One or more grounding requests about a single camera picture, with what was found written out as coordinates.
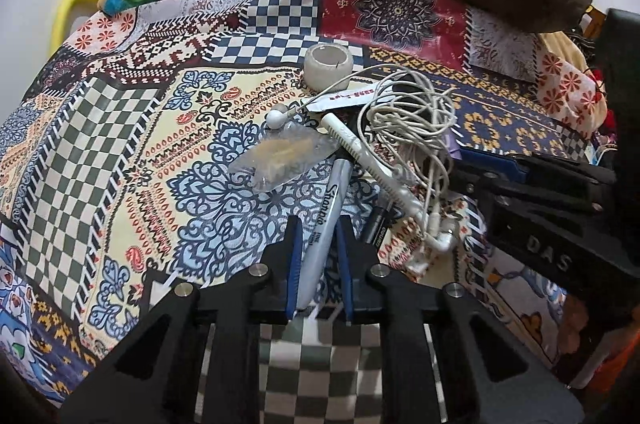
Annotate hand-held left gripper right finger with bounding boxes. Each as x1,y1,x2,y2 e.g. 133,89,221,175
336,216,586,424

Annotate white tangled earphones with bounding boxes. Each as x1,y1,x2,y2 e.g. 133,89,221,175
265,66,461,277

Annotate clear plastic wrapper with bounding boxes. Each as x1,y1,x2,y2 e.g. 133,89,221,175
230,129,338,191

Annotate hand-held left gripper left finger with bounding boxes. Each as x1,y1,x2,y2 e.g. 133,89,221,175
60,216,303,424

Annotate white paper packet red print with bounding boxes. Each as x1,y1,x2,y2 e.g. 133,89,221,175
307,86,396,112

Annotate white pen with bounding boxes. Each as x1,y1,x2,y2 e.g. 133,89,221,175
320,113,426,219

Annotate white tape roll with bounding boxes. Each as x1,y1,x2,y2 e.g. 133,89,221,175
305,44,354,90

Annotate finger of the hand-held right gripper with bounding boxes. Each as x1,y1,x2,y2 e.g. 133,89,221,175
456,148,618,192
449,169,603,215

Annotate grey marker pen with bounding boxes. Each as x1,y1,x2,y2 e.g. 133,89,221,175
295,158,352,312

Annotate patchwork printed tablecloth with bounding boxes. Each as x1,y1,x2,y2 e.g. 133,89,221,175
0,0,608,424

